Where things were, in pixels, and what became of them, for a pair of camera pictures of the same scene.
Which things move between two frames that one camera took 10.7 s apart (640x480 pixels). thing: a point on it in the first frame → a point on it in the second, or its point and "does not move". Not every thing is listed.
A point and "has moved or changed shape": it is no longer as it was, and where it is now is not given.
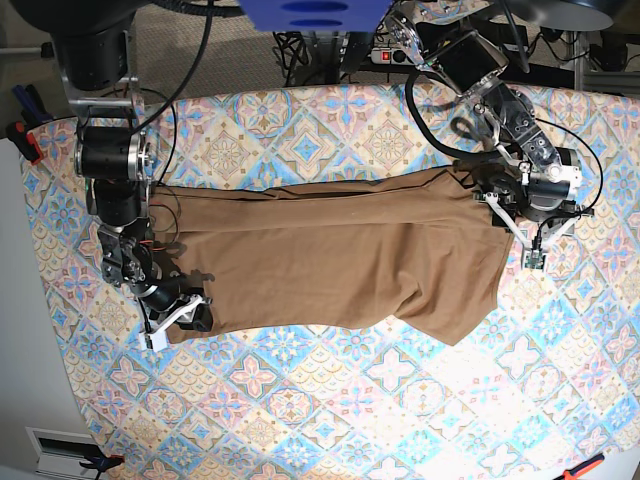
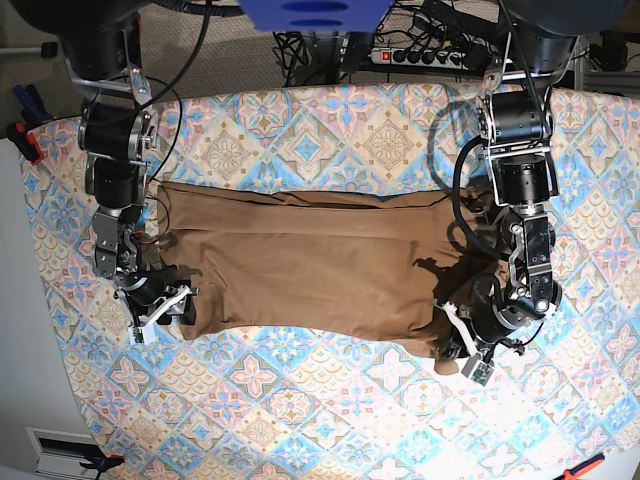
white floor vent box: [61, 452] does not move
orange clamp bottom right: [572, 473] does not move
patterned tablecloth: [550, 377] does not move
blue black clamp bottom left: [103, 464] does not move
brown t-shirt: [416, 247] has moved or changed shape
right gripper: [543, 190] → [496, 310]
